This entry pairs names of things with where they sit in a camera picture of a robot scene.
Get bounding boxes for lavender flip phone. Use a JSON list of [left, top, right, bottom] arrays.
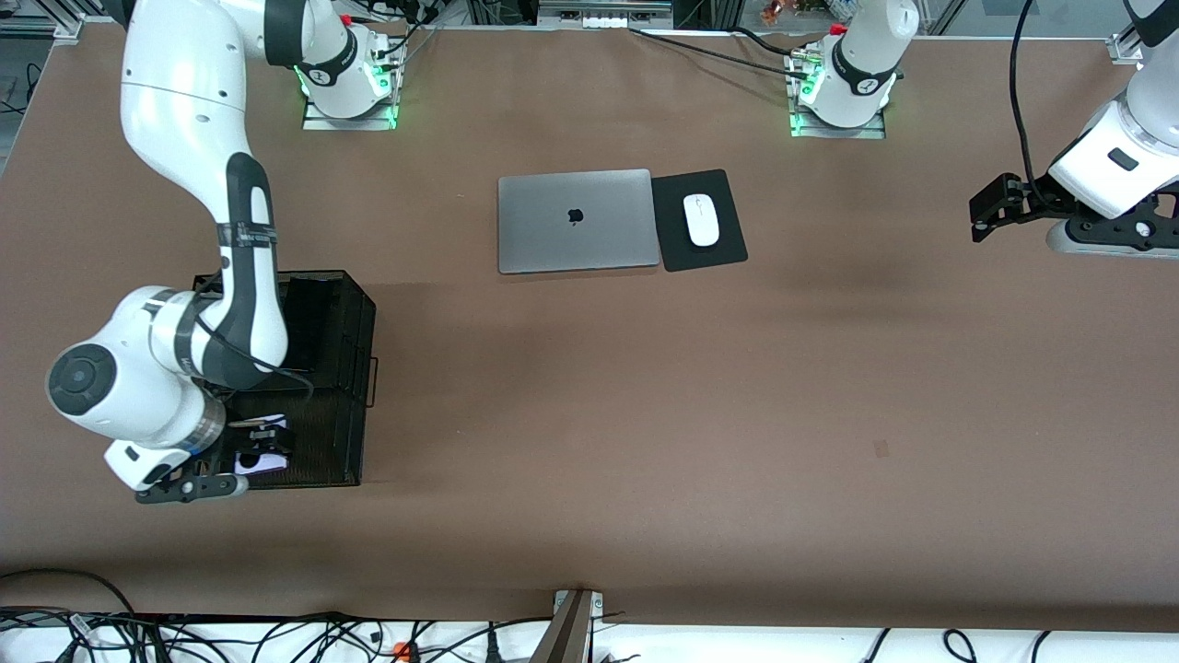
[[234, 416, 289, 476]]

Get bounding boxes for black slab smartphone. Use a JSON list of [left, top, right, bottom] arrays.
[[282, 274, 323, 369]]

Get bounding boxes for black mesh two-tier tray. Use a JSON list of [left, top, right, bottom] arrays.
[[173, 270, 380, 491]]

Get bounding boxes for black mouse pad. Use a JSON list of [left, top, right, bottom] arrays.
[[650, 169, 749, 273]]

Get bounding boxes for white computer mouse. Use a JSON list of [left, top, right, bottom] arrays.
[[683, 193, 720, 248]]

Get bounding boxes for silver closed laptop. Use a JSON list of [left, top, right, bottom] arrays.
[[497, 169, 662, 275]]

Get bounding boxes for white power strip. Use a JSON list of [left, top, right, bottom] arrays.
[[539, 0, 673, 29]]

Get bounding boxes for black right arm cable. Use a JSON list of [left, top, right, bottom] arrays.
[[189, 267, 316, 401]]

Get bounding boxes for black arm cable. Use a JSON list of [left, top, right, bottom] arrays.
[[189, 267, 316, 401], [1009, 0, 1060, 209]]

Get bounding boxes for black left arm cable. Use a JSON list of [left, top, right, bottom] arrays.
[[1009, 0, 1060, 209]]

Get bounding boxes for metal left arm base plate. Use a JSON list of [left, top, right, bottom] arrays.
[[788, 46, 887, 141]]

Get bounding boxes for black looped floor cable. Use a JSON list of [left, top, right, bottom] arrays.
[[0, 569, 139, 663]]

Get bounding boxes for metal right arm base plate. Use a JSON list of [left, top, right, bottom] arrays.
[[302, 41, 399, 132]]

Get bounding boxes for black cable on table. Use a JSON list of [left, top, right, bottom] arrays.
[[629, 28, 804, 76]]

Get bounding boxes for grey metal camera post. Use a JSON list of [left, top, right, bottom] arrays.
[[530, 589, 604, 663]]

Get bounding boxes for aluminium frame rail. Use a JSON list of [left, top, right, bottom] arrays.
[[0, 13, 86, 40]]

